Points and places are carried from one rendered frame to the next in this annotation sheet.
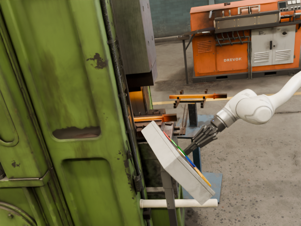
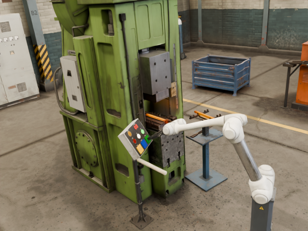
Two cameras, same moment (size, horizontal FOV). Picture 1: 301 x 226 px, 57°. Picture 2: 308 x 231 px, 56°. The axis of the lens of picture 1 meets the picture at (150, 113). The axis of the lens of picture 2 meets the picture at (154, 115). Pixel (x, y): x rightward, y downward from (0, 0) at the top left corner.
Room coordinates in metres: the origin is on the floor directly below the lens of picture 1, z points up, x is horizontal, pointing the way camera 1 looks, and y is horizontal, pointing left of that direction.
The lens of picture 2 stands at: (-0.91, -1.71, 2.40)
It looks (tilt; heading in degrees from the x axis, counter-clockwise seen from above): 24 degrees down; 35
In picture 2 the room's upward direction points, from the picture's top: 5 degrees counter-clockwise
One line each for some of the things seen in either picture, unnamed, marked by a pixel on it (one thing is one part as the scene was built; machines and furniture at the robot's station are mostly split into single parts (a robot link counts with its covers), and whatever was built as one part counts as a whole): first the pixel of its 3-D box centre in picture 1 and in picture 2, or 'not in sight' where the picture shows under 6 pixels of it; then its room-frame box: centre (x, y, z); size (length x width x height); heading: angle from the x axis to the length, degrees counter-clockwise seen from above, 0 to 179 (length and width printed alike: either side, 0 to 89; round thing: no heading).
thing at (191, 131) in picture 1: (194, 125); (205, 135); (2.09, -0.35, 0.66); 0.40 x 0.30 x 0.02; 159
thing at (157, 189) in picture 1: (137, 156); (156, 138); (1.71, 0.14, 0.69); 0.56 x 0.38 x 0.45; 78
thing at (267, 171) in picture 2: not in sight; (265, 177); (1.39, -1.24, 0.77); 0.18 x 0.16 x 0.22; 8
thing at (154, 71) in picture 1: (121, 75); (149, 91); (1.65, 0.14, 1.32); 0.42 x 0.20 x 0.10; 78
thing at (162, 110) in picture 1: (156, 115); (171, 118); (1.80, -0.04, 0.95); 0.12 x 0.08 x 0.06; 78
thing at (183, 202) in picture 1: (178, 203); (151, 166); (1.25, -0.08, 0.62); 0.44 x 0.05 x 0.05; 78
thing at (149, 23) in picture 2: not in sight; (136, 23); (1.73, 0.28, 2.06); 0.44 x 0.41 x 0.47; 78
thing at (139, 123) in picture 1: (131, 127); (151, 120); (1.65, 0.14, 0.96); 0.42 x 0.20 x 0.09; 78
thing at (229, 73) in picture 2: not in sight; (220, 73); (5.67, 0.86, 0.36); 1.20 x 0.80 x 0.72; 83
